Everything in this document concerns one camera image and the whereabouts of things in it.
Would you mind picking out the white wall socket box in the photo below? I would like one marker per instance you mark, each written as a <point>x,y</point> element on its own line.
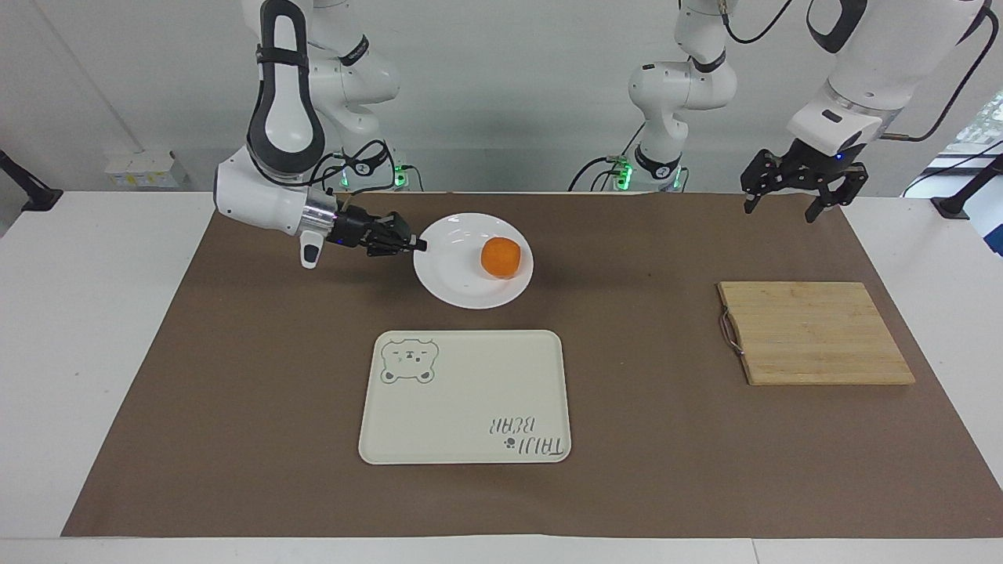
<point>145,168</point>

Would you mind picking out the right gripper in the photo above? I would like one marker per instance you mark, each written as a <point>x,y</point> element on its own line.
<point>354,228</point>

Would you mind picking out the white round plate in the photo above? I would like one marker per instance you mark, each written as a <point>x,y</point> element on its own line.
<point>458,274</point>

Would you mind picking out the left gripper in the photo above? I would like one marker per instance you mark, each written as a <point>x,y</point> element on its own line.
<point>819,166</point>

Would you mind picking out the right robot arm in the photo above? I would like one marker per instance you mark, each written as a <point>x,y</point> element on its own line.
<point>286,117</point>

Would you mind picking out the wooden cutting board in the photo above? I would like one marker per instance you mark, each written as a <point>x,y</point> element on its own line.
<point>815,333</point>

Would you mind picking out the orange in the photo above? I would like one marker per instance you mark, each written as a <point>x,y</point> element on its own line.
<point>501,258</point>

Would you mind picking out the black stand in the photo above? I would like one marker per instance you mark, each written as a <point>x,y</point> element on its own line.
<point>968,196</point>
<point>31,194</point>

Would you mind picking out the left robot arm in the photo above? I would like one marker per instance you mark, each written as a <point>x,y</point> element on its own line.
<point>866,70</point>

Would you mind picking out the cream tray with bear print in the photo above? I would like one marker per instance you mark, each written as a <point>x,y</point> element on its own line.
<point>462,407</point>

